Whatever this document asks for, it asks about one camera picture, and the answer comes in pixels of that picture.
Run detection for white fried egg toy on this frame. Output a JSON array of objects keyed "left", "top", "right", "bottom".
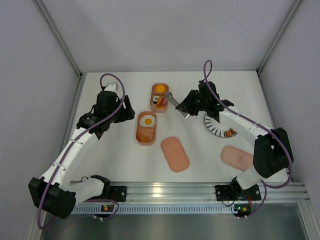
[{"left": 139, "top": 115, "right": 156, "bottom": 127}]

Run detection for orange toy fried shrimp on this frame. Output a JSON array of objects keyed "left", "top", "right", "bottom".
[{"left": 136, "top": 133, "right": 149, "bottom": 143}]

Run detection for metal tongs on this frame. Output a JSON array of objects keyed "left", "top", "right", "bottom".
[{"left": 164, "top": 91, "right": 190, "bottom": 120}]

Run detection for black white sushi roll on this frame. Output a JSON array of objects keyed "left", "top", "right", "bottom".
[{"left": 152, "top": 95, "right": 160, "bottom": 104}]

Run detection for striped round plate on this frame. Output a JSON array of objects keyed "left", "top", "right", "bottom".
[{"left": 203, "top": 113, "right": 231, "bottom": 138}]

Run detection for orange round toy food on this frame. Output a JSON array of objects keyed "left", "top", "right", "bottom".
[{"left": 154, "top": 84, "right": 167, "bottom": 94}]

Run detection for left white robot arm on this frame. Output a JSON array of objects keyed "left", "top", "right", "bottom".
[{"left": 28, "top": 82, "right": 135, "bottom": 219}]

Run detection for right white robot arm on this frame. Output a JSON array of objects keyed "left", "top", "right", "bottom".
[{"left": 175, "top": 81, "right": 294, "bottom": 194}]

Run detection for near pink lunch box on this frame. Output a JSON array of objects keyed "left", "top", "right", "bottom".
[{"left": 135, "top": 111, "right": 158, "bottom": 146}]

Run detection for pink lunch box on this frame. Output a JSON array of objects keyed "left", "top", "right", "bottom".
[
  {"left": 135, "top": 111, "right": 158, "bottom": 146},
  {"left": 149, "top": 83, "right": 169, "bottom": 113}
]

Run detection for far pink lunch box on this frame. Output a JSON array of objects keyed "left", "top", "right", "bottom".
[{"left": 149, "top": 83, "right": 169, "bottom": 113}]

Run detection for centre pink box lid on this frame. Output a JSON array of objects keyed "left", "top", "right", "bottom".
[{"left": 160, "top": 136, "right": 190, "bottom": 173}]

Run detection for pink box lid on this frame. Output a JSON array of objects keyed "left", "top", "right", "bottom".
[
  {"left": 160, "top": 136, "right": 190, "bottom": 173},
  {"left": 220, "top": 145, "right": 253, "bottom": 172}
]

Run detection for right pink box lid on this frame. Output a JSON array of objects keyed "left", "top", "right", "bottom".
[{"left": 220, "top": 145, "right": 253, "bottom": 172}]

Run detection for small brown toy meat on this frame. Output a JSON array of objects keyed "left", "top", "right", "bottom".
[{"left": 224, "top": 128, "right": 238, "bottom": 138}]

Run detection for left aluminium frame post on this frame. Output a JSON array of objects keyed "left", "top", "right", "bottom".
[{"left": 33, "top": 0, "right": 84, "bottom": 79}]

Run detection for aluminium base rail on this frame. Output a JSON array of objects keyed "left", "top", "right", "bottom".
[{"left": 69, "top": 181, "right": 310, "bottom": 204}]

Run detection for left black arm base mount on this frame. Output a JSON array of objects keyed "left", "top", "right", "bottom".
[{"left": 85, "top": 185, "right": 127, "bottom": 203}]

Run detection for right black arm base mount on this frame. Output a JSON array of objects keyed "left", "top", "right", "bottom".
[{"left": 214, "top": 183, "right": 262, "bottom": 202}]

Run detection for grey slotted cable duct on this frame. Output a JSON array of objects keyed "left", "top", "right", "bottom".
[{"left": 71, "top": 202, "right": 236, "bottom": 215}]

